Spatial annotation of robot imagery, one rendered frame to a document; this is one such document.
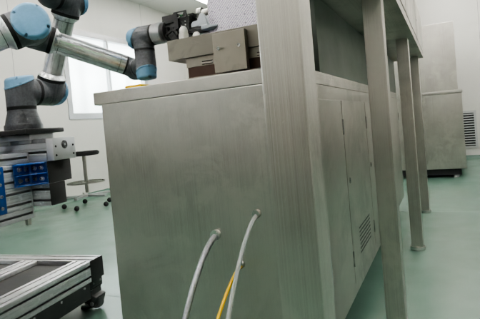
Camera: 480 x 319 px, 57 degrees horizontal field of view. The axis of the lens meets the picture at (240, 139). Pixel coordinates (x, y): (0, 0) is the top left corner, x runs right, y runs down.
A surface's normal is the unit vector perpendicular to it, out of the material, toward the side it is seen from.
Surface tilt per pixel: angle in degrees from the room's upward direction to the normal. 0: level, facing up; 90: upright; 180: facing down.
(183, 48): 90
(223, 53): 90
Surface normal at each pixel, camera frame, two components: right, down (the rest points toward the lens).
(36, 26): 0.55, -0.07
